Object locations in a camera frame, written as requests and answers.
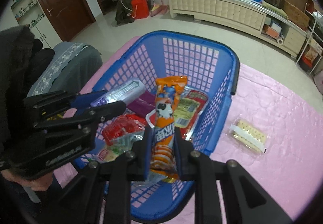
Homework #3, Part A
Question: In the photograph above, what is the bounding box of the white wall shelf unit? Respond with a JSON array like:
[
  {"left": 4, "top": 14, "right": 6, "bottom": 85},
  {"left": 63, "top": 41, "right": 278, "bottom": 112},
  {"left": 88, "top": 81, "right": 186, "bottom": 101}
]
[{"left": 9, "top": 0, "right": 44, "bottom": 29}]

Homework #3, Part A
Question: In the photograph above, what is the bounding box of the green folded cloth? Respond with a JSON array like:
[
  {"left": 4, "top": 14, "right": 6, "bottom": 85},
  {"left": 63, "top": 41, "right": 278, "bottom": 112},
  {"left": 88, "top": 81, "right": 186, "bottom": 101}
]
[{"left": 262, "top": 0, "right": 288, "bottom": 20}]

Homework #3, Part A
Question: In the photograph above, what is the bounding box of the dark bag on floor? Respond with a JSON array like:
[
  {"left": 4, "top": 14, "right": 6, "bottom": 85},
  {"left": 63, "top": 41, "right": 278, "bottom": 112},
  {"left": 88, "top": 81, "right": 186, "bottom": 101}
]
[{"left": 115, "top": 0, "right": 134, "bottom": 25}]

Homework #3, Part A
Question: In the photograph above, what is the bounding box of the pink broom and dustpan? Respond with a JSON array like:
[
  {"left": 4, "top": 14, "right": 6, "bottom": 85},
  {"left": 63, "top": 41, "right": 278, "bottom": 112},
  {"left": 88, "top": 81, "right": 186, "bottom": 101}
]
[{"left": 151, "top": 0, "right": 169, "bottom": 17}]

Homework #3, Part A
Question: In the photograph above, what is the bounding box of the purple snack packet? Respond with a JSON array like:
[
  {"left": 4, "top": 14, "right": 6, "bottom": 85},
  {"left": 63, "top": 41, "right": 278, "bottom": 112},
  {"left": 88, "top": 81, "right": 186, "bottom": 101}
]
[{"left": 127, "top": 91, "right": 155, "bottom": 118}]

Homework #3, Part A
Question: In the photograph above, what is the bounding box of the blue silver snack roll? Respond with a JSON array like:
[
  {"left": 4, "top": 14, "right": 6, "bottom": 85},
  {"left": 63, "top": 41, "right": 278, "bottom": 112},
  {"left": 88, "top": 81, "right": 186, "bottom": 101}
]
[{"left": 90, "top": 78, "right": 146, "bottom": 107}]

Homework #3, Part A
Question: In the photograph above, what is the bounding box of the large red yellow snack bag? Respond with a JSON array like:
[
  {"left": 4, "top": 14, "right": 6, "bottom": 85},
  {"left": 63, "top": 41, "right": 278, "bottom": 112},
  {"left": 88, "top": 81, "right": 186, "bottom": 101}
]
[{"left": 146, "top": 86, "right": 209, "bottom": 143}]

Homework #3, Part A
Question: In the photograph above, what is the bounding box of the white metal shelf rack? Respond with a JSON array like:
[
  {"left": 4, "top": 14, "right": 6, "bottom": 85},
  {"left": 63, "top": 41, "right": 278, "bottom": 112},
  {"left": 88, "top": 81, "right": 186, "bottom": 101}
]
[{"left": 296, "top": 0, "right": 322, "bottom": 76}]

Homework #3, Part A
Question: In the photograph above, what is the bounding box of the cardboard box on cabinet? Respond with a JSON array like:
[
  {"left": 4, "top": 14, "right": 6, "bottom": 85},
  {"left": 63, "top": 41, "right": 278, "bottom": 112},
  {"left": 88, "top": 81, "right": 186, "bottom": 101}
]
[{"left": 283, "top": 0, "right": 310, "bottom": 31}]

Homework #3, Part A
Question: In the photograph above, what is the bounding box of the orange cartoon snack bar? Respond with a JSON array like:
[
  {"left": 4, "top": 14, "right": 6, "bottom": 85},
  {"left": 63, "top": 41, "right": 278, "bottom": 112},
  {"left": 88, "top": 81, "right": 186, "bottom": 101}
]
[{"left": 150, "top": 76, "right": 188, "bottom": 180}]

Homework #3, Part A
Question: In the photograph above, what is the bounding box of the green white snack pack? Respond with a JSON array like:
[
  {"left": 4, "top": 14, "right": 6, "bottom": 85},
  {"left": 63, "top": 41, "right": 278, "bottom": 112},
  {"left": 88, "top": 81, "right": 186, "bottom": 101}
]
[{"left": 94, "top": 145, "right": 125, "bottom": 163}]

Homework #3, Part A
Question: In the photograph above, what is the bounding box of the person's left hand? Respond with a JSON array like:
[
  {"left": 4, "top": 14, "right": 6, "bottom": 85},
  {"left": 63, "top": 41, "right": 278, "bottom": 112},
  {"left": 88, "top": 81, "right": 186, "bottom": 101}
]
[{"left": 1, "top": 169, "right": 53, "bottom": 191}]

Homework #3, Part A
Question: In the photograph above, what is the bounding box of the teal clear snack bag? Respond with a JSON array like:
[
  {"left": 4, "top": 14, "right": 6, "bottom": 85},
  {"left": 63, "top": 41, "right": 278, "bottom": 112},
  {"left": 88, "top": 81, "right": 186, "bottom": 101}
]
[{"left": 107, "top": 131, "right": 144, "bottom": 155}]

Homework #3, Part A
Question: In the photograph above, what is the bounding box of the small red snack packet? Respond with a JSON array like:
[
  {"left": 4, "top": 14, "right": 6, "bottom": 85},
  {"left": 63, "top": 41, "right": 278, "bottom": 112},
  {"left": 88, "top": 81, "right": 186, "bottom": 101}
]
[{"left": 102, "top": 114, "right": 147, "bottom": 146}]

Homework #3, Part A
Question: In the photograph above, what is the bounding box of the red bag on floor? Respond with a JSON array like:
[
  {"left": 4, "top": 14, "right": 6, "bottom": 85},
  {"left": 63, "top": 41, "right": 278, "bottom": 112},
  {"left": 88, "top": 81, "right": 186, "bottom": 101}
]
[{"left": 131, "top": 0, "right": 149, "bottom": 20}]

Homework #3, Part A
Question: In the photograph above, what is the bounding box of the cracker pack clear wrap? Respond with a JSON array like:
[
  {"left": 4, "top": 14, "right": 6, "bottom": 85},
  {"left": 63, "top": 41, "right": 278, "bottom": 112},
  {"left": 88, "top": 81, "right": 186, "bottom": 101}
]
[{"left": 229, "top": 119, "right": 267, "bottom": 154}]

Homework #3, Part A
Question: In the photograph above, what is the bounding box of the cream tv cabinet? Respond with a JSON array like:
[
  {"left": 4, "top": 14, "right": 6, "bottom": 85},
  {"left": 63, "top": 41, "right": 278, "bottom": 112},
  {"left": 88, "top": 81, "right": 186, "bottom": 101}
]
[{"left": 169, "top": 0, "right": 306, "bottom": 58}]

